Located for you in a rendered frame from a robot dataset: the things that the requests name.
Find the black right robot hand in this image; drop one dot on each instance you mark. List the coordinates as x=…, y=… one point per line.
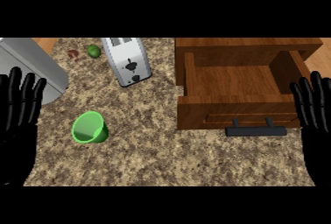
x=316, y=137

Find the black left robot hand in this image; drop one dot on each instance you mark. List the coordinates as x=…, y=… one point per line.
x=15, y=131

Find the green cup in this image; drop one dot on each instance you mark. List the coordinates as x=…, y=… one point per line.
x=89, y=127

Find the wooden drawer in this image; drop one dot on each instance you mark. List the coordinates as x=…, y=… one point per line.
x=232, y=87

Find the brown mushroom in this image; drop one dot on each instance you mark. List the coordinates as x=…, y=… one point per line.
x=72, y=54

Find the green lime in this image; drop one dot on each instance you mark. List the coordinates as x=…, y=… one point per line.
x=93, y=51

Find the silver toaster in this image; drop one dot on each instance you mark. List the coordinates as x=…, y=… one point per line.
x=127, y=61

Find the wooden cabinet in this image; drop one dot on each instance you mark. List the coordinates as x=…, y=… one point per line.
x=241, y=46

